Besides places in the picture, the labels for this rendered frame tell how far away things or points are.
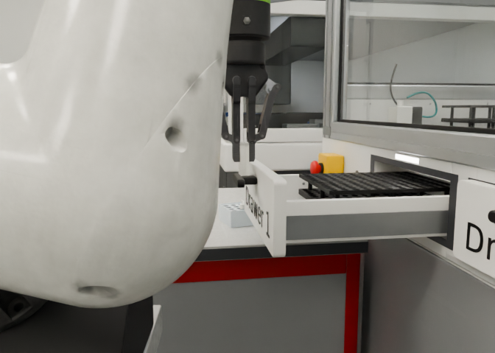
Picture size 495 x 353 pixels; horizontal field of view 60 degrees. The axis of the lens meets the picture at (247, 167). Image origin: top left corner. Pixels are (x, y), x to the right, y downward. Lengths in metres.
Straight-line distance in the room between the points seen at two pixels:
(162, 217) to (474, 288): 0.53
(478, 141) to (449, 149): 0.07
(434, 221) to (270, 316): 0.40
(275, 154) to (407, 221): 0.93
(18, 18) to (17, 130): 5.21
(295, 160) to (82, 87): 1.38
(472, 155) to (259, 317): 0.52
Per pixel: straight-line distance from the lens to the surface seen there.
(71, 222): 0.21
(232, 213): 0.96
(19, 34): 5.41
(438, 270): 0.75
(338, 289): 0.95
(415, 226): 0.69
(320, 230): 0.63
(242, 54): 0.71
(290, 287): 0.92
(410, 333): 0.86
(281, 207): 0.59
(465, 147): 0.68
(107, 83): 0.21
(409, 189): 0.72
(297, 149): 1.56
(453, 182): 0.69
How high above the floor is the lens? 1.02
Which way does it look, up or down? 8 degrees down
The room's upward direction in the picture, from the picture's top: straight up
